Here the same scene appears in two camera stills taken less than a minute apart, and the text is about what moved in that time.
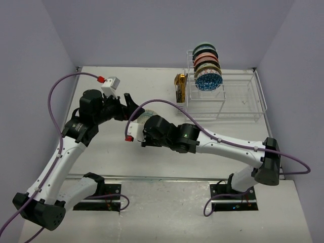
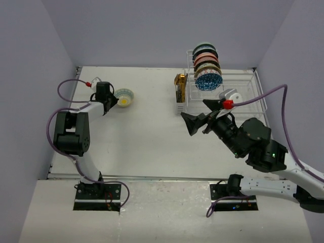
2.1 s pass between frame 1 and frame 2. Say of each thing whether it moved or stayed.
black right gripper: moved
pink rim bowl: stayed
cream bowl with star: stayed
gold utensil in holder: stayed
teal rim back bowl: stayed
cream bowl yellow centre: moved
